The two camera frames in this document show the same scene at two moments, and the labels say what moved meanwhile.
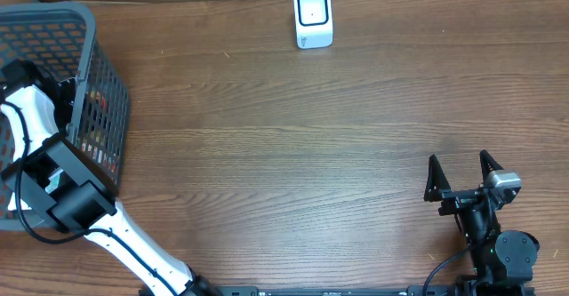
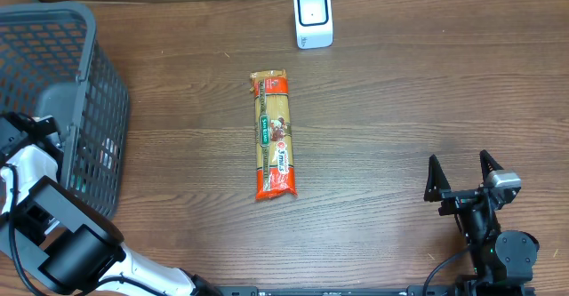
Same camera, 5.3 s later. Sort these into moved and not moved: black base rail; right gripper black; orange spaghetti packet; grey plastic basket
Moved: orange spaghetti packet
Not moved: grey plastic basket; black base rail; right gripper black
